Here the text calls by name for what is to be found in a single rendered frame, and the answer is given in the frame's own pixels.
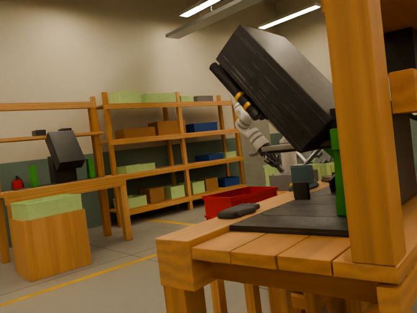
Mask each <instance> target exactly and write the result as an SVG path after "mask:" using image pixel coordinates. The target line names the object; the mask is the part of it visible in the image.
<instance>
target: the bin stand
mask: <svg viewBox="0 0 417 313"><path fill-rule="evenodd" d="M210 287H211V293H212V303H213V313H228V311H227V306H226V296H225V285H224V280H221V279H216V280H215V281H213V282H211V283H210ZM244 291H245V298H246V308H247V313H262V309H261V298H260V292H259V286H258V285H253V284H246V283H244ZM277 291H278V297H279V307H280V313H293V307H292V296H291V290H286V289H278V288H277Z"/></svg>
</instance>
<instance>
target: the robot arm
mask: <svg viewBox="0 0 417 313"><path fill-rule="evenodd" d="M226 90H227V89H226ZM227 91H228V90H227ZM228 94H229V96H230V98H231V100H232V103H233V107H234V110H235V114H236V115H237V116H238V117H239V118H238V119H237V121H236V122H235V127H236V129H237V130H238V131H239V132H241V133H242V134H243V135H245V136H246V137H247V138H248V139H249V141H250V142H251V143H252V144H253V146H254V148H255V149H254V150H252V151H250V152H249V153H248V155H249V156H250V157H255V156H258V155H261V156H262V157H265V160H264V161H265V162H266V163H267V164H268V165H270V166H272V167H275V168H277V169H278V171H279V172H280V173H291V170H290V166H293V165H298V164H297V154H296V152H284V153H280V155H281V157H280V155H278V156H277V155H276V154H275V153H270V154H267V152H262V150H261V147H268V146H272V145H271V144H270V143H269V141H268V140H267V138H265V136H263V134H262V133H261V132H260V130H259V129H258V128H257V127H254V128H252V129H249V128H248V127H249V126H250V125H251V124H252V122H253V120H252V118H251V117H250V116H249V114H248V113H247V112H245V111H244V109H243V107H242V106H241V105H240V104H239V102H236V101H235V98H234V97H233V96H232V95H231V93H230V92H229V91H228ZM267 121H268V122H269V123H270V124H271V125H272V126H273V128H275V129H276V127H275V126H274V125H273V124H272V123H271V122H270V120H267ZM276 130H277V129H276ZM277 131H278V130H277ZM278 132H279V131H278ZM288 143H289V142H288V141H287V140H286V138H285V137H284V136H283V137H282V138H281V139H280V140H279V145H281V144H288Z"/></svg>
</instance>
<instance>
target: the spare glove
mask: <svg viewBox="0 0 417 313"><path fill-rule="evenodd" d="M259 208H260V205H259V204H256V203H247V204H245V203H242V204H239V205H237V206H233V207H229V208H228V209H224V210H222V211H221V212H218V213H217V217H218V218H219V219H234V218H235V217H241V216H243V215H245V214H250V213H253V212H256V209H259Z"/></svg>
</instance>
